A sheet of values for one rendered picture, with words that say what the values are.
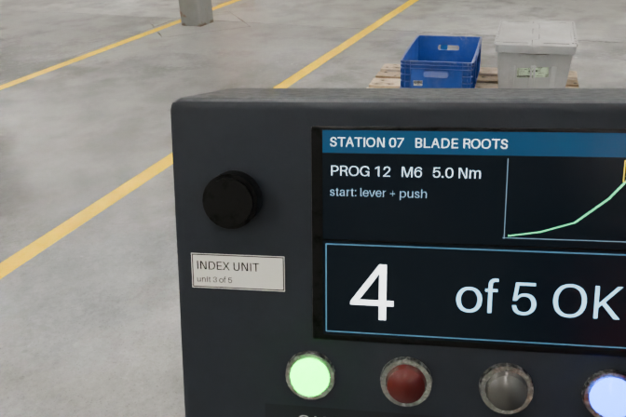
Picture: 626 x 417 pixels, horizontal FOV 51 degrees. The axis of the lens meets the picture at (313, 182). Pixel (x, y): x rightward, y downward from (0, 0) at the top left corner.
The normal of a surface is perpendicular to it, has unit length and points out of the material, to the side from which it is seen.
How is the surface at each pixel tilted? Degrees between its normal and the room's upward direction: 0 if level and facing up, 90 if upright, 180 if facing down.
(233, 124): 75
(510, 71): 96
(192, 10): 90
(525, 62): 95
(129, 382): 0
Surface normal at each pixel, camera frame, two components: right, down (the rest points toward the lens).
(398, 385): -0.23, 0.16
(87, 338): -0.04, -0.90
